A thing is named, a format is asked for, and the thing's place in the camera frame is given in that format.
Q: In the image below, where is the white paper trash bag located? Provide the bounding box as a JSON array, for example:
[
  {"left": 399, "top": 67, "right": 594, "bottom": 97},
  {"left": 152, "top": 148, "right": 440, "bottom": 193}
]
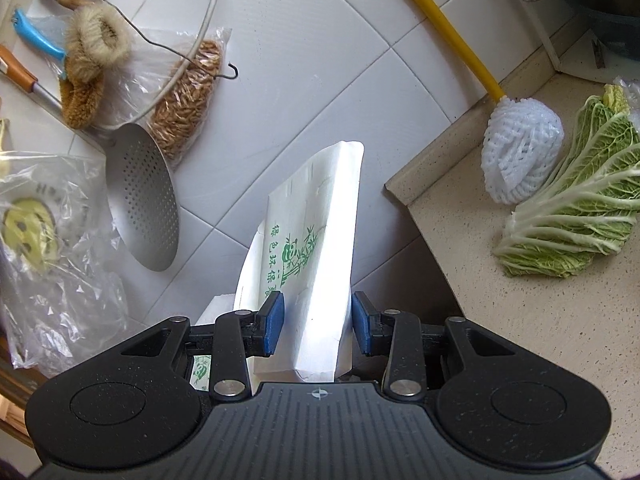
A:
[{"left": 198, "top": 141, "right": 364, "bottom": 387}]

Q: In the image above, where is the white foam fruit net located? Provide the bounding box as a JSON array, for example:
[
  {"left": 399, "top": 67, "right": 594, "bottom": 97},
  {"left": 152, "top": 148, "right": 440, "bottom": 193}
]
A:
[{"left": 480, "top": 96, "right": 564, "bottom": 205}]

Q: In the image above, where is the metal perforated skimmer ladle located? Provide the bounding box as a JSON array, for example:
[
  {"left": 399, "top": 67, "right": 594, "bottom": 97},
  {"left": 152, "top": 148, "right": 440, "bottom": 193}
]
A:
[{"left": 0, "top": 44, "right": 180, "bottom": 273}]

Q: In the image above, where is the clear smiley plastic bag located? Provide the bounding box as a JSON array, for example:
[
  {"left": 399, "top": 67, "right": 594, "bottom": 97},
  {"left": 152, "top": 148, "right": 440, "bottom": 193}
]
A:
[{"left": 1, "top": 151, "right": 129, "bottom": 377}]

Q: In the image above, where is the napa cabbage leaf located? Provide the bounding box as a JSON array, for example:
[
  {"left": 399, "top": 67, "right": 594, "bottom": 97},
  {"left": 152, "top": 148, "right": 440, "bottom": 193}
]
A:
[{"left": 494, "top": 78, "right": 639, "bottom": 278}]

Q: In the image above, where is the bag of oat grains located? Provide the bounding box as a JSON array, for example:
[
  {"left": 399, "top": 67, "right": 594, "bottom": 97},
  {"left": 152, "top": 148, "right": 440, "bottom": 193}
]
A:
[{"left": 96, "top": 27, "right": 231, "bottom": 167}]

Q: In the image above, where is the natural fibre scrubbing brush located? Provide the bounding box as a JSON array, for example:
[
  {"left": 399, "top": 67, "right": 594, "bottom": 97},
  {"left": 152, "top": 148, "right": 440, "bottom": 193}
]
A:
[{"left": 54, "top": 0, "right": 131, "bottom": 129}]

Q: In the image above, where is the white corner dish rack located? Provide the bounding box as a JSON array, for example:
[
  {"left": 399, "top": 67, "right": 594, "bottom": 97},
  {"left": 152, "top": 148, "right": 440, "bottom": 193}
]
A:
[{"left": 518, "top": 0, "right": 639, "bottom": 82}]

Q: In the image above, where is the yellow corrugated gas hose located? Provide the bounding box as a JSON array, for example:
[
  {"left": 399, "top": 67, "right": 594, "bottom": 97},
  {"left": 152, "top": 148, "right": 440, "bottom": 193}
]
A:
[{"left": 372, "top": 0, "right": 507, "bottom": 102}]

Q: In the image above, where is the white wire hoop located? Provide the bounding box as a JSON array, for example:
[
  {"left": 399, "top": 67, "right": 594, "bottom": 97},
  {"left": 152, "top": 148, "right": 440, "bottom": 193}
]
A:
[{"left": 134, "top": 0, "right": 218, "bottom": 122}]

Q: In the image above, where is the blue handled brush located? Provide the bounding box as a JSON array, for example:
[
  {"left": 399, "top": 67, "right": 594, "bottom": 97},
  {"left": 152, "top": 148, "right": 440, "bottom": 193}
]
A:
[{"left": 11, "top": 9, "right": 65, "bottom": 63}]

